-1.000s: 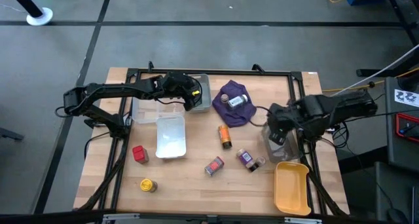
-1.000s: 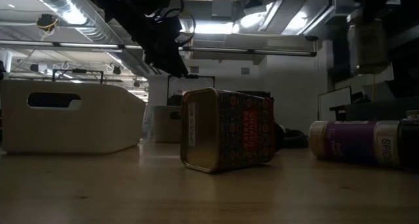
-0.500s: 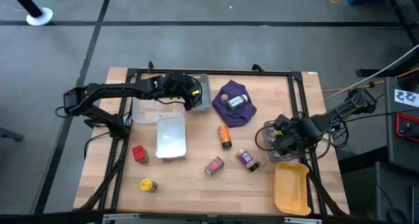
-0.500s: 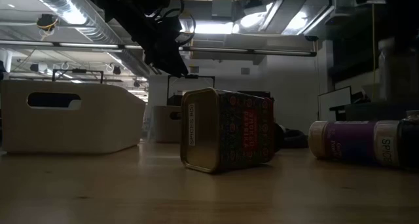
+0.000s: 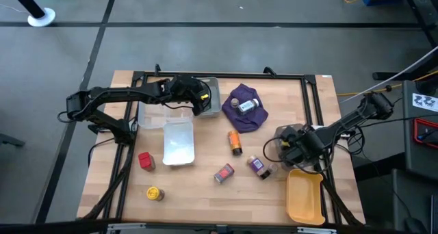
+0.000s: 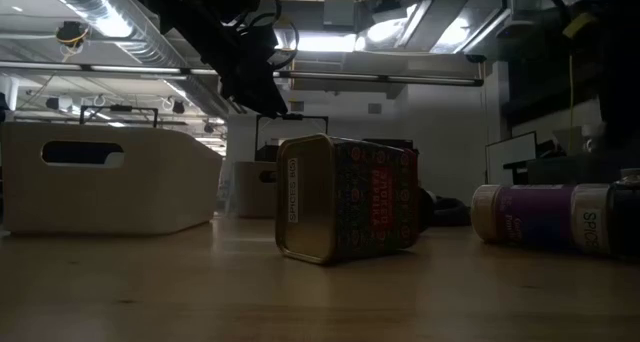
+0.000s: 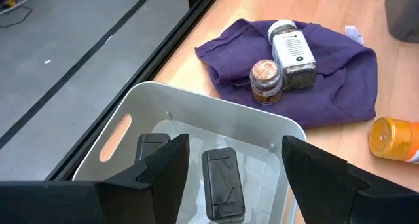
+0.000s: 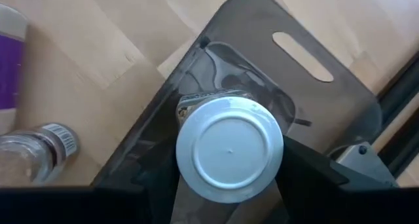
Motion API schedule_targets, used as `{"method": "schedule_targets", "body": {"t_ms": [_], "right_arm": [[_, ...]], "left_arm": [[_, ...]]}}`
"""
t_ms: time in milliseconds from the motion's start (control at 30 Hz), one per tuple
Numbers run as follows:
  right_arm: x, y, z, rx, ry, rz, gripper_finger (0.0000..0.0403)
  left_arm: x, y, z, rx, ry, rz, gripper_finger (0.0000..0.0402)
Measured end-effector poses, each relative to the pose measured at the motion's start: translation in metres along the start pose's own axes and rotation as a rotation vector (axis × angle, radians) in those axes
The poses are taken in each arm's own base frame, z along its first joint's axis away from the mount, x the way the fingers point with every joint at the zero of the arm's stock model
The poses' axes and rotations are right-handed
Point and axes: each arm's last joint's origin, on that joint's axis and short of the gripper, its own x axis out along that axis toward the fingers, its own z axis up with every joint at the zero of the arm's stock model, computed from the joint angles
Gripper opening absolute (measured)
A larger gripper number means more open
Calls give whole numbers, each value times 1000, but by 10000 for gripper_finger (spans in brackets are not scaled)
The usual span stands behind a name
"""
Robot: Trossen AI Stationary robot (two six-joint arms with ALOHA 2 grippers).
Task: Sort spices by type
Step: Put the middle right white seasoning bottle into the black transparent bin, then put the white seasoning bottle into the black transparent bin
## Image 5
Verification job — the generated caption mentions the white sticker black print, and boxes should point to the white sticker black print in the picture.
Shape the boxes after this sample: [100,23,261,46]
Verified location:
[412,92,438,112]

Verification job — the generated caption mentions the dark cabinet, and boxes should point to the dark cabinet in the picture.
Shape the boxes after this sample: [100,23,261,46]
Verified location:
[402,79,438,180]

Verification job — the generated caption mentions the black desk leg frame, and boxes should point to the black desk leg frame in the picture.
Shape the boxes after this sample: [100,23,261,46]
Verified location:
[372,0,438,81]

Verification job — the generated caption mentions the purple label spice bottle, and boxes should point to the purple label spice bottle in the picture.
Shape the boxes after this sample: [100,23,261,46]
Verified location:
[246,154,271,180]

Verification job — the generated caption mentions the smoked paprika tin red lid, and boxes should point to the smoked paprika tin red lid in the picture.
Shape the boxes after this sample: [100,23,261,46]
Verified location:
[138,151,157,172]
[214,163,235,185]

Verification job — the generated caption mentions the orange spice bottle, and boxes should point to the orange spice bottle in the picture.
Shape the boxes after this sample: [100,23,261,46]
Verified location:
[227,130,244,157]

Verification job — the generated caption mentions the white label spice bottle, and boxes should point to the white label spice bottle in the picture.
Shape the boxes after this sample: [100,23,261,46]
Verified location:
[236,98,260,115]

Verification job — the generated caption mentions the dark transparent plastic bin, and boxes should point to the dark transparent plastic bin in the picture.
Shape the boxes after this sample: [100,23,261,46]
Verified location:
[273,123,324,170]

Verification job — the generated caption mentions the yellow-lid spice jar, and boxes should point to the yellow-lid spice jar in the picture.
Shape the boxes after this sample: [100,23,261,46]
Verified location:
[146,186,166,202]

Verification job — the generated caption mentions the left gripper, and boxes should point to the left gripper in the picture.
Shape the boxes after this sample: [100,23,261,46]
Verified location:
[169,75,210,117]

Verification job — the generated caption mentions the black stanchion post white base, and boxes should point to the black stanchion post white base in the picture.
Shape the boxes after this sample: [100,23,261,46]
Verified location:
[5,0,56,27]

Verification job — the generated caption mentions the yellow cable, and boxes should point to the yellow cable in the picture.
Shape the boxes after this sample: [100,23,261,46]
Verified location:
[337,69,438,97]

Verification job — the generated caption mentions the black crossbar silver brackets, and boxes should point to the black crossbar silver brackets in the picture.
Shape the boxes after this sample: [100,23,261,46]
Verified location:
[0,218,438,234]

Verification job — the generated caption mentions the purple cloth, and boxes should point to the purple cloth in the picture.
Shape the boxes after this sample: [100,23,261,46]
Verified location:
[221,83,270,134]

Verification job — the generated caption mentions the white plastic bin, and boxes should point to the white plastic bin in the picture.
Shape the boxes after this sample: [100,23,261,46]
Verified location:
[162,120,196,166]

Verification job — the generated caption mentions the red-framed device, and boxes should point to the red-framed device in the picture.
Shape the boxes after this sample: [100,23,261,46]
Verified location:
[412,117,438,150]

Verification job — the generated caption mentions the yellow plastic bin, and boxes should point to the yellow plastic bin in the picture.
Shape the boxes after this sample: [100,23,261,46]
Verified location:
[285,168,326,226]

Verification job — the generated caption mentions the black table frame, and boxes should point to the black table frame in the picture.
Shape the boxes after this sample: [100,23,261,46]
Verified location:
[77,63,363,228]

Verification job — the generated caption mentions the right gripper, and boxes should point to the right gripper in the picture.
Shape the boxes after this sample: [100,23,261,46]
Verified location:
[279,125,326,164]

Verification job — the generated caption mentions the gray plastic bin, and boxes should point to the gray plastic bin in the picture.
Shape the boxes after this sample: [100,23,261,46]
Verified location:
[194,76,222,119]

